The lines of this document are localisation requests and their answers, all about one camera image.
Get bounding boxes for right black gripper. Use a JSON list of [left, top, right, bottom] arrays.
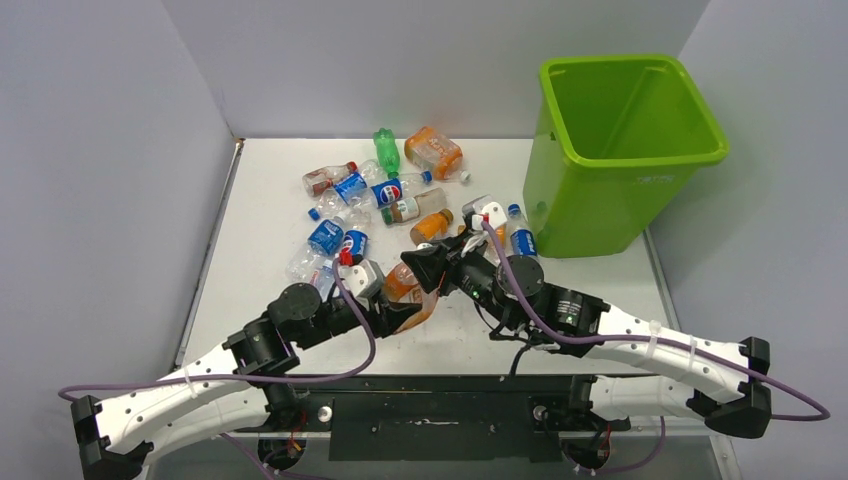
[[403, 225, 522, 331]]

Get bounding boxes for blue label water bottle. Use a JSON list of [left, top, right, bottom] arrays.
[[507, 203, 538, 257]]

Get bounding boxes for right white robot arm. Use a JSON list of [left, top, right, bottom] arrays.
[[400, 237, 772, 439]]

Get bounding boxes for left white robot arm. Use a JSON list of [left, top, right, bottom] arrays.
[[71, 283, 422, 479]]

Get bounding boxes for green plastic bin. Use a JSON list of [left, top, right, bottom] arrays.
[[523, 54, 729, 258]]

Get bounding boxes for small orange juice bottle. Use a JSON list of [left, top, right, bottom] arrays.
[[410, 208, 454, 246]]

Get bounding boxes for pepsi bottle left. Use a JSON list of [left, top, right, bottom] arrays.
[[337, 209, 371, 256]]

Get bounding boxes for orange juice bottle lying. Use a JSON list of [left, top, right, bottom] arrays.
[[456, 222, 506, 250]]

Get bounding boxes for pepsi bottle blue cap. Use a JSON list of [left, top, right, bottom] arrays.
[[363, 171, 433, 209]]

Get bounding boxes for blue label crushed bottle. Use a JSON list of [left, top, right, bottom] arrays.
[[307, 159, 388, 221]]

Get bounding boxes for large orange tea bottle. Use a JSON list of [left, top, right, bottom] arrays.
[[404, 126, 471, 184]]

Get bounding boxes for green soda bottle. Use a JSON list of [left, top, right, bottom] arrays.
[[372, 128, 400, 178]]

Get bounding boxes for crushed red label bottle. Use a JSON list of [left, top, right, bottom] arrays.
[[302, 162, 358, 197]]

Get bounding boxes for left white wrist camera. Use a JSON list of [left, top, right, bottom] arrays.
[[338, 251, 385, 300]]

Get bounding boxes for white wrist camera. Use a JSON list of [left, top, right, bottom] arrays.
[[461, 195, 508, 232], [338, 251, 385, 300]]

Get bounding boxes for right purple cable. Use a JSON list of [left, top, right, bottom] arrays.
[[480, 219, 831, 423]]

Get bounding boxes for purple cable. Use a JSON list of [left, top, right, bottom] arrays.
[[480, 219, 831, 423], [58, 258, 379, 402]]

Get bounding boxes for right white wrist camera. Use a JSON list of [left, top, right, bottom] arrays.
[[461, 195, 508, 232]]

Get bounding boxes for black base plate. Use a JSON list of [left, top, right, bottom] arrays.
[[254, 375, 631, 462]]

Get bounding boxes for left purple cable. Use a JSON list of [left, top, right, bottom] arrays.
[[58, 258, 379, 402]]

